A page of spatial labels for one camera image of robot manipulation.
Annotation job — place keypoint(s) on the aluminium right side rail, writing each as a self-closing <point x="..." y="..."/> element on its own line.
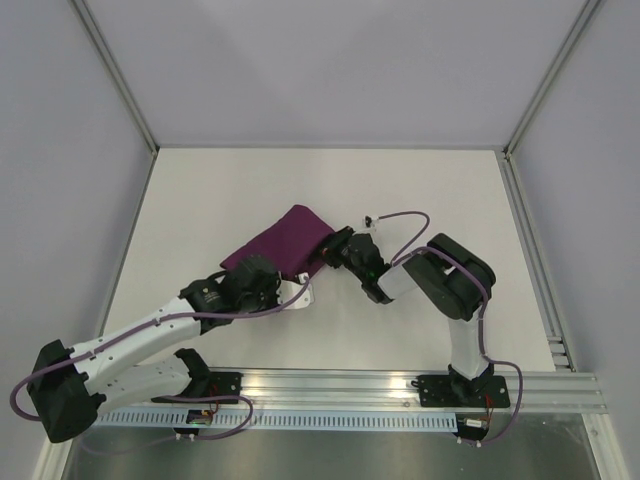
<point x="601" y="439"/>

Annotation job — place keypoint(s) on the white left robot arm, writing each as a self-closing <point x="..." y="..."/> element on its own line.
<point x="72" y="386"/>

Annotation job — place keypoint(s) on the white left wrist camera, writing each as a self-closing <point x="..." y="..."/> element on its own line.
<point x="297" y="293"/>

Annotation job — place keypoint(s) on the aluminium rail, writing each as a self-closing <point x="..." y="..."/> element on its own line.
<point x="361" y="390"/>
<point x="601" y="439"/>

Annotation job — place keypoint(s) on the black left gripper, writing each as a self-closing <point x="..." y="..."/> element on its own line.
<point x="273" y="285"/>

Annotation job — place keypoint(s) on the aluminium left frame post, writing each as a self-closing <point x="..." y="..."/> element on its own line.
<point x="89" y="23"/>

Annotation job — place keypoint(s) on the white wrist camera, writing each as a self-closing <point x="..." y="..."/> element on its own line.
<point x="297" y="293"/>
<point x="370" y="222"/>

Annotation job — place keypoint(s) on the white slotted cable duct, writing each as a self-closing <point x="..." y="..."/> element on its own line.
<point x="297" y="420"/>

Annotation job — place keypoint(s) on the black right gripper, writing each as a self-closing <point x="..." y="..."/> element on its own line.
<point x="341" y="248"/>

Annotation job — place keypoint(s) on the aluminium right frame post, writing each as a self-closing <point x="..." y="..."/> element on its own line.
<point x="580" y="25"/>

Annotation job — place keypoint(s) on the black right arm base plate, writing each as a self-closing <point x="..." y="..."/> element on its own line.
<point x="452" y="390"/>

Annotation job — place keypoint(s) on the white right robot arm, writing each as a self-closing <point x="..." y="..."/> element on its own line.
<point x="457" y="282"/>

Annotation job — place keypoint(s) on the aluminium frame post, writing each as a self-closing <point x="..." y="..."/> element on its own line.
<point x="89" y="23"/>
<point x="580" y="25"/>

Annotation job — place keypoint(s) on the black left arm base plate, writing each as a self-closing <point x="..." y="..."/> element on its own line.
<point x="225" y="384"/>

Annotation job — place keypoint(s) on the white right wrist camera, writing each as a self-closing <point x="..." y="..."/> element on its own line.
<point x="370" y="222"/>

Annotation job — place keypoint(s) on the aluminium front rail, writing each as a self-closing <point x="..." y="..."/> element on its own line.
<point x="361" y="390"/>

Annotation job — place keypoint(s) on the purple cloth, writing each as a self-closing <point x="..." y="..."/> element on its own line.
<point x="290" y="244"/>

